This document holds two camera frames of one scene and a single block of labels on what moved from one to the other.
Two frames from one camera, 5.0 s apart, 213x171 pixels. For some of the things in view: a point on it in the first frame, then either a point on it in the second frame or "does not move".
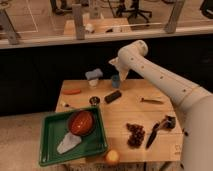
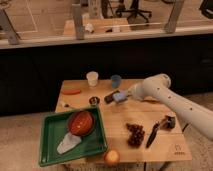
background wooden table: [100, 25] does not move
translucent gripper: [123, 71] -> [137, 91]
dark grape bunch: [136, 137] does not move
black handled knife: [153, 135] does not move
